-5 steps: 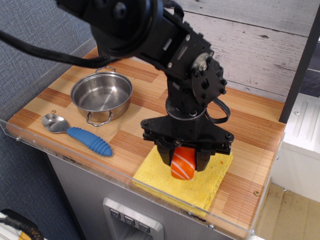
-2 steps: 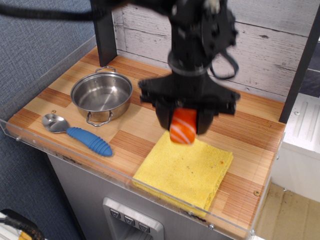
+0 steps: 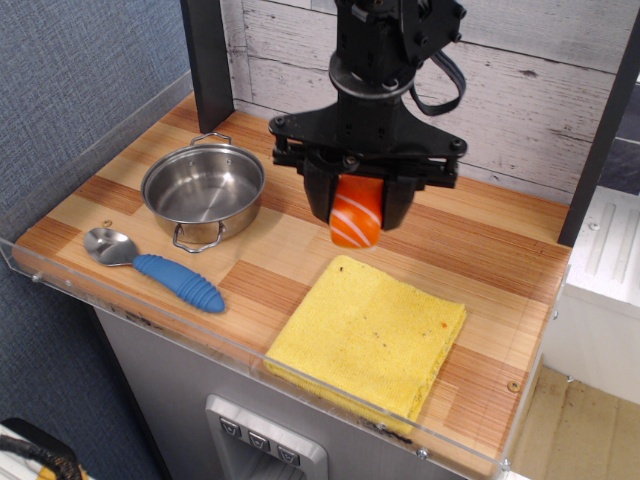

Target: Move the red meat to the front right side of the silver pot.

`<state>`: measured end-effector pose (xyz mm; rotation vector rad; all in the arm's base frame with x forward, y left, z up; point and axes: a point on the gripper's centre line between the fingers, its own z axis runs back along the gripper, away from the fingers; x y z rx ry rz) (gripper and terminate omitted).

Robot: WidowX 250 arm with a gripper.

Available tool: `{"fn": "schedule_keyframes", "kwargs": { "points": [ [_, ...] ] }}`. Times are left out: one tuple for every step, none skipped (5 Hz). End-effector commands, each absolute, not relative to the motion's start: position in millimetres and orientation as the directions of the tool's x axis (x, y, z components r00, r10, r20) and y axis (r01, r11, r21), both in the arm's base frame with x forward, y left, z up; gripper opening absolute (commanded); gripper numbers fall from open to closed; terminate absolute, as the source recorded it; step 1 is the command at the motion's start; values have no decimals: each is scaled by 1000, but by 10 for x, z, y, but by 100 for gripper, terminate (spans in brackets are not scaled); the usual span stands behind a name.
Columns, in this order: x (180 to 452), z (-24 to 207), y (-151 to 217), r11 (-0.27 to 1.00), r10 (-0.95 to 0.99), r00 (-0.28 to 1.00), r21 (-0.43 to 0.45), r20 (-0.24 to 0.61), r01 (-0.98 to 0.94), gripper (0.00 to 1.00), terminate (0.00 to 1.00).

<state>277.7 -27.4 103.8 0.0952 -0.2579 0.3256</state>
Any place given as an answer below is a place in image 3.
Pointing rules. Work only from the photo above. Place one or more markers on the black shelf post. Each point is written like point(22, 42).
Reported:
point(207, 52)
point(609, 123)

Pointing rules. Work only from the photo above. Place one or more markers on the clear acrylic edge guard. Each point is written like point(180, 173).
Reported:
point(174, 355)

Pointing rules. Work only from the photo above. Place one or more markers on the stainless steel pot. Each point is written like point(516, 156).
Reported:
point(204, 193)

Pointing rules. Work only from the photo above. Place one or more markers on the black right shelf post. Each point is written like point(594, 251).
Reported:
point(609, 123)

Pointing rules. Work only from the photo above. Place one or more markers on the silver dispenser button panel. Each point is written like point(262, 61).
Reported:
point(265, 440)

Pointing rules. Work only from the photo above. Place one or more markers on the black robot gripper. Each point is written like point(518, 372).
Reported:
point(370, 137)

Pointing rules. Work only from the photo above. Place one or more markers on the black left shelf post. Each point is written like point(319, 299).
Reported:
point(207, 52)

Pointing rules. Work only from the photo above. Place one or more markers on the white ribbed appliance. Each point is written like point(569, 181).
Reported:
point(593, 336)

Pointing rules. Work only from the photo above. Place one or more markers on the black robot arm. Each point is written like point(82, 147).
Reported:
point(380, 45)

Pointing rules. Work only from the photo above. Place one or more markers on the blue handled metal spoon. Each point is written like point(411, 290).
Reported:
point(112, 248)

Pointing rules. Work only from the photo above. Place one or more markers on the orange salmon sushi toy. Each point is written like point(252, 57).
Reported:
point(356, 216)

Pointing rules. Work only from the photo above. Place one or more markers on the yellow folded cloth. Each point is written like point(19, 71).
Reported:
point(367, 343)

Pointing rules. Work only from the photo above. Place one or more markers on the yellow object bottom left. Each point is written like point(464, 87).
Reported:
point(45, 473)

